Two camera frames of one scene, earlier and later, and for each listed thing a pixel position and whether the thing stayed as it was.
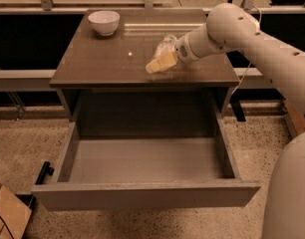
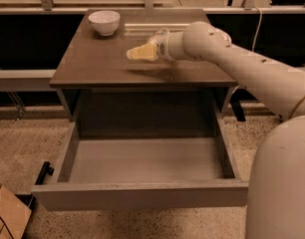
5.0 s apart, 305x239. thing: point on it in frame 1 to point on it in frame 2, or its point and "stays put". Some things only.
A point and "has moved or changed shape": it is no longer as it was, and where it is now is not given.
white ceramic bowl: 105,22 stays put
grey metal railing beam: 249,79 stays put
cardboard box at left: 11,215 stays put
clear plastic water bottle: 166,44 has moved or changed shape
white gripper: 183,51 to 161,48
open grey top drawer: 114,172 stays put
